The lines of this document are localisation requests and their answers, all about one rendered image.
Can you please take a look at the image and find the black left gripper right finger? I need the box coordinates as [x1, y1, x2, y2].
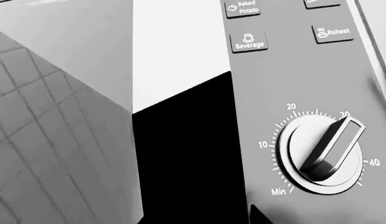
[250, 203, 275, 224]

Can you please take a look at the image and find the grey microwave oven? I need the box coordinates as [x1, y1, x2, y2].
[132, 0, 386, 224]

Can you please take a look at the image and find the microwave door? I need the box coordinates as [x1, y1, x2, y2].
[345, 0, 386, 105]

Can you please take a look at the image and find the silver timer dial knob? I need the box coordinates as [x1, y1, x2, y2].
[278, 114, 367, 194]

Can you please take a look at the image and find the beverage button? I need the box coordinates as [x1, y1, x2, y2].
[229, 30, 270, 55]

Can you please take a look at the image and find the reheat button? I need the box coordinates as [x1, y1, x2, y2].
[311, 22, 356, 45]

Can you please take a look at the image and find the baked potato button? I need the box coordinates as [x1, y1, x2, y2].
[224, 0, 262, 20]

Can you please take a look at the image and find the grey preset button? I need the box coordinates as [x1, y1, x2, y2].
[303, 0, 342, 10]

